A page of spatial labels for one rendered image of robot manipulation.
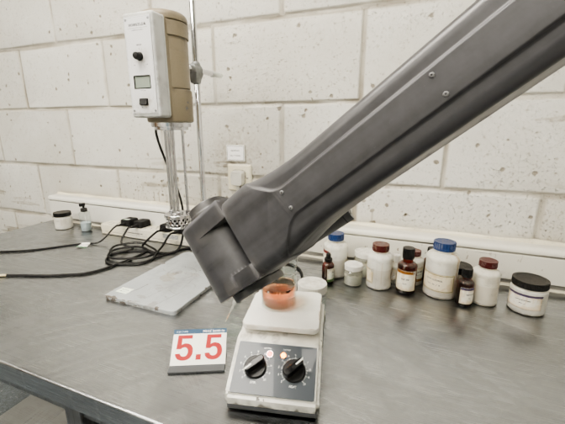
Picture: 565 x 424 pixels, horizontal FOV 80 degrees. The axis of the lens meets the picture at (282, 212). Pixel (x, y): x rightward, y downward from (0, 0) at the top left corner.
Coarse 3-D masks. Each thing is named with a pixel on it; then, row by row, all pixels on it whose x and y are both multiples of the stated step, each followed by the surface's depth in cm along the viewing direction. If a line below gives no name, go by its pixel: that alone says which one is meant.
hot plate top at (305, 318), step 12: (252, 300) 59; (300, 300) 59; (312, 300) 59; (252, 312) 55; (264, 312) 55; (276, 312) 55; (288, 312) 55; (300, 312) 55; (312, 312) 55; (252, 324) 52; (264, 324) 52; (276, 324) 52; (288, 324) 52; (300, 324) 52; (312, 324) 52
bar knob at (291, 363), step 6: (288, 360) 48; (294, 360) 48; (300, 360) 47; (288, 366) 46; (294, 366) 46; (300, 366) 47; (282, 372) 47; (288, 372) 46; (294, 372) 46; (300, 372) 47; (288, 378) 46; (294, 378) 46; (300, 378) 46
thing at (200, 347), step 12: (180, 336) 58; (192, 336) 58; (204, 336) 58; (216, 336) 58; (180, 348) 56; (192, 348) 57; (204, 348) 57; (216, 348) 57; (180, 360) 55; (192, 360) 55; (204, 360) 56
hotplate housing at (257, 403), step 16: (320, 320) 56; (240, 336) 52; (256, 336) 52; (272, 336) 52; (288, 336) 52; (304, 336) 52; (320, 336) 52; (320, 352) 49; (320, 368) 48; (240, 400) 46; (256, 400) 45; (272, 400) 45; (288, 400) 45; (304, 416) 45
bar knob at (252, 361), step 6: (246, 360) 49; (252, 360) 47; (258, 360) 47; (264, 360) 48; (246, 366) 47; (252, 366) 47; (258, 366) 48; (264, 366) 48; (246, 372) 47; (252, 372) 47; (258, 372) 47; (264, 372) 47; (252, 378) 47
